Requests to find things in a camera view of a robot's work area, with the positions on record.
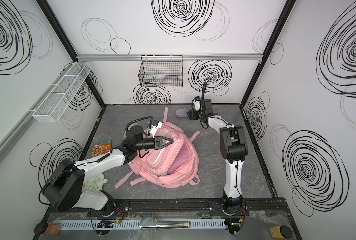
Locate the black wire basket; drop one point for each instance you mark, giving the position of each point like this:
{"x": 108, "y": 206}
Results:
{"x": 162, "y": 73}

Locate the white wire shelf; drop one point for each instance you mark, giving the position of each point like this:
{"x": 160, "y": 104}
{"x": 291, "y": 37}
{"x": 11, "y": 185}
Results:
{"x": 70, "y": 91}

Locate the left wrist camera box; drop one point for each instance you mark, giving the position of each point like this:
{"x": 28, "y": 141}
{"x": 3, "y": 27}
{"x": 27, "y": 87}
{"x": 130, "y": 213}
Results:
{"x": 155, "y": 125}

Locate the white slotted cable duct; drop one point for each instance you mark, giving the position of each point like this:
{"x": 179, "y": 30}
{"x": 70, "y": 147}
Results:
{"x": 141, "y": 224}

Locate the black corner frame post left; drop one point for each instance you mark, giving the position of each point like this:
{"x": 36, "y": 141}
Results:
{"x": 52, "y": 19}

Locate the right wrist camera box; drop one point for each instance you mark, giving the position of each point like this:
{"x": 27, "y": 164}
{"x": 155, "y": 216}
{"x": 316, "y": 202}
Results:
{"x": 197, "y": 104}

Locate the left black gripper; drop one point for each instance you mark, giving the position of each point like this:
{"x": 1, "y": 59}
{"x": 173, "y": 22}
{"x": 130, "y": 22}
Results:
{"x": 158, "y": 142}

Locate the black corner frame post right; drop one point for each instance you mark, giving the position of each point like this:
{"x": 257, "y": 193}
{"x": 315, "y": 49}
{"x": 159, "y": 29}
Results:
{"x": 289, "y": 4}

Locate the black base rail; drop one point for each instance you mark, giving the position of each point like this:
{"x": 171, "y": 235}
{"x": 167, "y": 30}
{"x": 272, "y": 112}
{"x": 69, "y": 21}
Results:
{"x": 222, "y": 207}

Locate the pink student backpack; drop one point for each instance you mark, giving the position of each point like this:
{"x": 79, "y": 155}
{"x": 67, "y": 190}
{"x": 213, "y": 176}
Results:
{"x": 171, "y": 167}

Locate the yellow black button box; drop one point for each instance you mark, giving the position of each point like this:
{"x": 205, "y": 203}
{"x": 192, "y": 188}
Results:
{"x": 281, "y": 232}

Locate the purple glasses case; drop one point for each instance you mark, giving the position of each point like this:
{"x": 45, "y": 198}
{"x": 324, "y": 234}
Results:
{"x": 181, "y": 113}

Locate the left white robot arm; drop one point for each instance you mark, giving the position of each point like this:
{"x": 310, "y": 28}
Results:
{"x": 65, "y": 189}

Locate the green snack packet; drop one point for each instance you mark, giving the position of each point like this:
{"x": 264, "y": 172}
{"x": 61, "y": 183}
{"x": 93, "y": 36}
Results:
{"x": 101, "y": 149}

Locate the black corner frame post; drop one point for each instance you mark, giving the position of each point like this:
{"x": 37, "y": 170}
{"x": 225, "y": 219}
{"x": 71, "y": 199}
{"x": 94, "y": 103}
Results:
{"x": 289, "y": 4}
{"x": 52, "y": 19}

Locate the aluminium wall rail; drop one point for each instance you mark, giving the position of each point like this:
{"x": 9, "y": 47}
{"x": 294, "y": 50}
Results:
{"x": 169, "y": 57}

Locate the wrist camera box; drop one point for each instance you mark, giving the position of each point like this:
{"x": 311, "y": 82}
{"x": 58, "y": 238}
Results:
{"x": 155, "y": 125}
{"x": 197, "y": 104}

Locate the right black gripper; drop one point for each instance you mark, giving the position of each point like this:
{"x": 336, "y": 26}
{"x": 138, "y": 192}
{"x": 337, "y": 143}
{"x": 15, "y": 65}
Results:
{"x": 191, "y": 114}

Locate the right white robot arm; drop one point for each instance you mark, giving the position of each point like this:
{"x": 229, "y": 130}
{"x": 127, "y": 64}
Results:
{"x": 233, "y": 148}

